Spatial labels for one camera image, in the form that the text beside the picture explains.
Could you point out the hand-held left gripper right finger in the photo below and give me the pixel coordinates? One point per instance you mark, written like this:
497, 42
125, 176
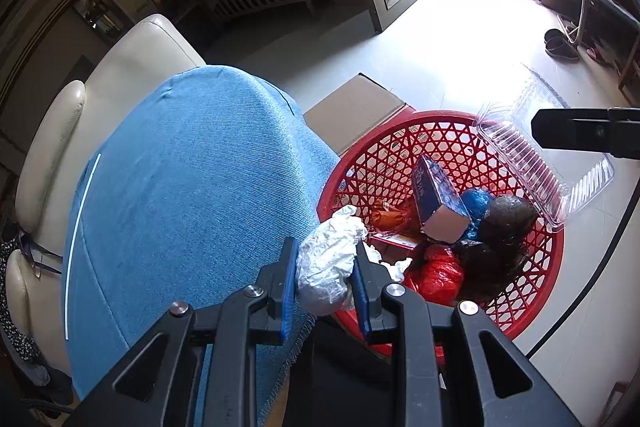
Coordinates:
361, 294

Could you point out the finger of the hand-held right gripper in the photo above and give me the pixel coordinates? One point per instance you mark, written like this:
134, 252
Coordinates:
570, 129

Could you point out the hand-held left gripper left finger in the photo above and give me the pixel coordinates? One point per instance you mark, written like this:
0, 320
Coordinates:
289, 297

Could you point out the white tissue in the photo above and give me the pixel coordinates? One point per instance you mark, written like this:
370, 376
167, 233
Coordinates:
392, 269

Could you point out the white plastic bag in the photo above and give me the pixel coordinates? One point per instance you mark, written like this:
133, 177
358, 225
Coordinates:
327, 262

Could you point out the clear plastic clamshell container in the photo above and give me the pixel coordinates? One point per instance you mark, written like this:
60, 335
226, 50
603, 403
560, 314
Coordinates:
545, 177

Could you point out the orange cardboard box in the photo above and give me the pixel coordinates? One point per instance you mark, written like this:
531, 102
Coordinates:
395, 241

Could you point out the red plastic bag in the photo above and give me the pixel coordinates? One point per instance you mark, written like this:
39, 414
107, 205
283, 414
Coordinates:
435, 277

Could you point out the orange plastic bag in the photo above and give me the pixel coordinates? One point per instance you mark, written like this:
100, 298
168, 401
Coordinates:
392, 217

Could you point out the dark cardboard box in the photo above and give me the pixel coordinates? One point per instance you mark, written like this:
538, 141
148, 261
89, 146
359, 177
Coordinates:
437, 202

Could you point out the blue plastic bag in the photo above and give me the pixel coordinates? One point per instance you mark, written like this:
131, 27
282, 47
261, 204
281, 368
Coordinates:
475, 207

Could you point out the black plastic bag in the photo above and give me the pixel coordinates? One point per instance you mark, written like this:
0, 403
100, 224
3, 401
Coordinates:
500, 247

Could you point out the red plastic basket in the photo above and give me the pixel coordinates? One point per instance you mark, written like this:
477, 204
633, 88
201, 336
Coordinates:
380, 157

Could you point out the dark slippers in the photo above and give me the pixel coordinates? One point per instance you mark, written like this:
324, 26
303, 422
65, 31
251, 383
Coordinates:
560, 46

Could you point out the large flat cardboard box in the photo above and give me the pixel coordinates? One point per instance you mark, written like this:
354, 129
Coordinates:
355, 112

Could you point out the white thin strip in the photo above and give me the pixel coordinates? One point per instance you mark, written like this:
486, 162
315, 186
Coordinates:
75, 237

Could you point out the cream leather sofa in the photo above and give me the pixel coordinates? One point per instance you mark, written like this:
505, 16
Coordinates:
135, 57

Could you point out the dark display cabinet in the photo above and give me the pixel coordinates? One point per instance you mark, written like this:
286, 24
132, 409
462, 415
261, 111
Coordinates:
97, 14

